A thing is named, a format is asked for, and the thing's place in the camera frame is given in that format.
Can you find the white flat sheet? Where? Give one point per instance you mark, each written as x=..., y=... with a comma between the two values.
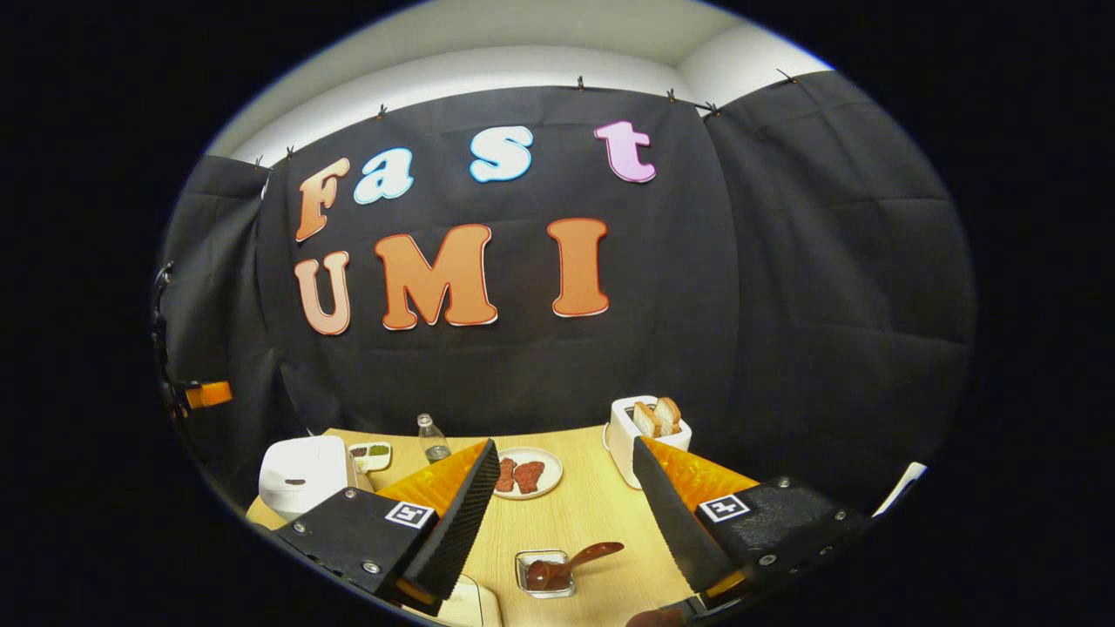
x=902, y=486

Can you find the white oval plate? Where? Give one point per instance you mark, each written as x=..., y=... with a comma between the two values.
x=553, y=466

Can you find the brown wooden spoon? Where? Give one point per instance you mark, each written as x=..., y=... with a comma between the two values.
x=544, y=575

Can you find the clear chopstick holder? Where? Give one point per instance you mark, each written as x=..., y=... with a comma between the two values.
x=523, y=588

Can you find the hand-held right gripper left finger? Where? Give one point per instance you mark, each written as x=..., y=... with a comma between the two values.
x=466, y=522

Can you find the toast bread slice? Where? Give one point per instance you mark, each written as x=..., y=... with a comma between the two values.
x=669, y=414
x=645, y=420

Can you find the black backdrop cloth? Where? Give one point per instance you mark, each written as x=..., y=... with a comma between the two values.
x=784, y=305

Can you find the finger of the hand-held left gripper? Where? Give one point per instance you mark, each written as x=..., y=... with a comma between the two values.
x=209, y=394

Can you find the white rice cooker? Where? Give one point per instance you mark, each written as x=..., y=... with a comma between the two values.
x=300, y=475

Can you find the clear plastic water bottle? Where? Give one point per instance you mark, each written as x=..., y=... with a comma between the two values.
x=434, y=442

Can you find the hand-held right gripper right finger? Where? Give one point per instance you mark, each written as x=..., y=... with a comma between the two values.
x=671, y=514

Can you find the white toaster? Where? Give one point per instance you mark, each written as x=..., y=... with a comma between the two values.
x=620, y=435

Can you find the white divided seasoning dish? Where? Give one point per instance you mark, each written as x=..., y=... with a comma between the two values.
x=370, y=455

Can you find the cream rounded container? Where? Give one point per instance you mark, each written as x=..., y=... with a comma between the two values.
x=470, y=605

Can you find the red-brown meat piece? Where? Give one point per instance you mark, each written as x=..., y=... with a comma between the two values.
x=528, y=475
x=505, y=475

